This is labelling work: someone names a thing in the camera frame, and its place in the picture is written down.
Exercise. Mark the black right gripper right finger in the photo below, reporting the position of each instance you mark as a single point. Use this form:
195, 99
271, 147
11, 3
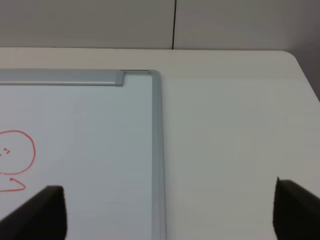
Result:
296, 212

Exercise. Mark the white aluminium-framed whiteboard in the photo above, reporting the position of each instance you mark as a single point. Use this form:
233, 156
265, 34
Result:
95, 133

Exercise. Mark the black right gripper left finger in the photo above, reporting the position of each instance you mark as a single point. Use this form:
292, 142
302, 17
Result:
42, 217

